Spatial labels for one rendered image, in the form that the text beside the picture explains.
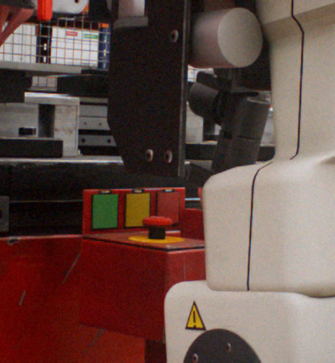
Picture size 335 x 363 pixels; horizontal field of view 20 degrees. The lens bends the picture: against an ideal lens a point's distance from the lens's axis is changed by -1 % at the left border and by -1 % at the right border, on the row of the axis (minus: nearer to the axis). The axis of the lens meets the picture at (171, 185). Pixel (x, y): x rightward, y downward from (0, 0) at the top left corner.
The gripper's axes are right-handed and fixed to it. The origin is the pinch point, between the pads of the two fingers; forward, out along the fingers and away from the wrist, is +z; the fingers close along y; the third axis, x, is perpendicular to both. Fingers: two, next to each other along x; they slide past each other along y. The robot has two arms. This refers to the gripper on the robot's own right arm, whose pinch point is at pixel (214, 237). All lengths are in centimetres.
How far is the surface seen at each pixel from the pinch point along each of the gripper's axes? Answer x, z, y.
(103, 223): 11.0, 1.3, 10.3
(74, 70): 17.8, -18.1, 14.9
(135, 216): 5.1, 0.6, 10.4
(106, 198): 10.8, -1.9, 11.1
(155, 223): 10.9, -2.0, 1.4
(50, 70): 21.3, -17.7, 15.4
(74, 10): -0.1, -23.6, 38.0
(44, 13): 7.7, -22.7, 35.4
